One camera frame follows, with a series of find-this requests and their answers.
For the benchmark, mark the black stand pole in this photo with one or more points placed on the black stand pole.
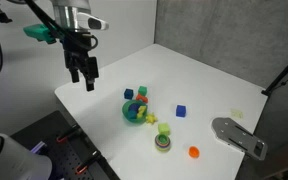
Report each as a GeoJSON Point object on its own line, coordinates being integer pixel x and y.
{"type": "Point", "coordinates": [284, 75]}

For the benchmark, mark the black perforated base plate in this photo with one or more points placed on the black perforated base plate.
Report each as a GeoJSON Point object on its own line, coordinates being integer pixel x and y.
{"type": "Point", "coordinates": [64, 156]}

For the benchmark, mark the yellow toy block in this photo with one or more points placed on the yellow toy block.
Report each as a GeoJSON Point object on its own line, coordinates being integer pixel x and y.
{"type": "Point", "coordinates": [141, 111]}

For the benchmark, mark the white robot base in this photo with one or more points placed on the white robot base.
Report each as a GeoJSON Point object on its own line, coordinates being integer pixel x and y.
{"type": "Point", "coordinates": [7, 160]}

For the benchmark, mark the bright blue toy cube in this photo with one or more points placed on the bright blue toy cube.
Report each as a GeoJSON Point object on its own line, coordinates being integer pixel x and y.
{"type": "Point", "coordinates": [181, 111]}

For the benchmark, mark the green plastic bowl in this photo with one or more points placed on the green plastic bowl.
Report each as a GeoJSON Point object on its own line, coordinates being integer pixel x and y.
{"type": "Point", "coordinates": [130, 119]}

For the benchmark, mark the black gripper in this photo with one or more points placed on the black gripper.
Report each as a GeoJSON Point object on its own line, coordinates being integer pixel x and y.
{"type": "Point", "coordinates": [79, 55]}

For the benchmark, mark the dark blue toy cube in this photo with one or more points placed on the dark blue toy cube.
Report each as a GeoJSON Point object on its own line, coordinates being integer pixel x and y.
{"type": "Point", "coordinates": [128, 93]}

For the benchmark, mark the purple toy block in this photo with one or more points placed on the purple toy block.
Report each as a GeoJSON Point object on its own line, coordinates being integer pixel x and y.
{"type": "Point", "coordinates": [134, 107]}

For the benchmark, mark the lime green toy cube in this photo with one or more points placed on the lime green toy cube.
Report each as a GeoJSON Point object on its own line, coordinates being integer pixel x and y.
{"type": "Point", "coordinates": [164, 128]}

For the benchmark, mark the rainbow stacked cups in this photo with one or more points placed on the rainbow stacked cups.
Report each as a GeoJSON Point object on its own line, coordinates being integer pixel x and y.
{"type": "Point", "coordinates": [163, 143]}

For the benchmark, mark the grey metal mounting plate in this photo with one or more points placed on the grey metal mounting plate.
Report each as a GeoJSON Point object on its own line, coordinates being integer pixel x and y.
{"type": "Point", "coordinates": [239, 136]}

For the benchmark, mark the black clamp orange tip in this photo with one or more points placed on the black clamp orange tip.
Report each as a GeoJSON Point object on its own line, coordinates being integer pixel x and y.
{"type": "Point", "coordinates": [88, 162]}
{"type": "Point", "coordinates": [69, 133]}

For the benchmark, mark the orange toy piece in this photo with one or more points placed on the orange toy piece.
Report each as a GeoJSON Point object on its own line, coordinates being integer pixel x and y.
{"type": "Point", "coordinates": [142, 98]}

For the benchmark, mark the teal toy block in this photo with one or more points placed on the teal toy block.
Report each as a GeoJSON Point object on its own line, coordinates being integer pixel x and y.
{"type": "Point", "coordinates": [132, 114]}

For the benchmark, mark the pale yellow tape piece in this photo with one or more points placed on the pale yellow tape piece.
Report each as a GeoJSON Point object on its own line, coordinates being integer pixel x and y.
{"type": "Point", "coordinates": [236, 113]}

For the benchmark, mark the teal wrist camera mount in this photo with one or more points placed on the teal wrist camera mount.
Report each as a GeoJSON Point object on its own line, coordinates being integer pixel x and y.
{"type": "Point", "coordinates": [39, 32]}

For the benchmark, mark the small orange cup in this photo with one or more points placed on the small orange cup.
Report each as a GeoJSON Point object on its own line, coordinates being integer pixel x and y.
{"type": "Point", "coordinates": [194, 152]}

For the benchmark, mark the yellow star-edged round toy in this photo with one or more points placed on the yellow star-edged round toy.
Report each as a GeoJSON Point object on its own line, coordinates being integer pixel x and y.
{"type": "Point", "coordinates": [151, 118]}

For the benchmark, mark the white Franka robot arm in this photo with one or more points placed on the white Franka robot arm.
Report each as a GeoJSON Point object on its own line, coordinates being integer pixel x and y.
{"type": "Point", "coordinates": [71, 13]}

